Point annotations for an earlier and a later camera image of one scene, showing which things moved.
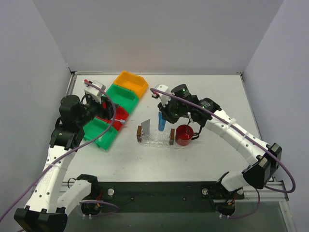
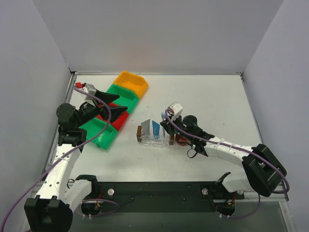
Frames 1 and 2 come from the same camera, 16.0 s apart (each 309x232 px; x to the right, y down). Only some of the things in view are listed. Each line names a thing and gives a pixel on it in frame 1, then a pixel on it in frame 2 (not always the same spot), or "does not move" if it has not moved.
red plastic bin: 120,113 does not move
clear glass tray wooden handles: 162,137 does not move
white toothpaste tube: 146,127 does not move
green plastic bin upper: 123,96 does not move
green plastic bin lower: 94,128 does not move
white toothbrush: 121,121 -> 163,115
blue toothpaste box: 161,122 -> 156,128
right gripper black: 167,115 -> 169,126
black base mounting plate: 165,196 does not move
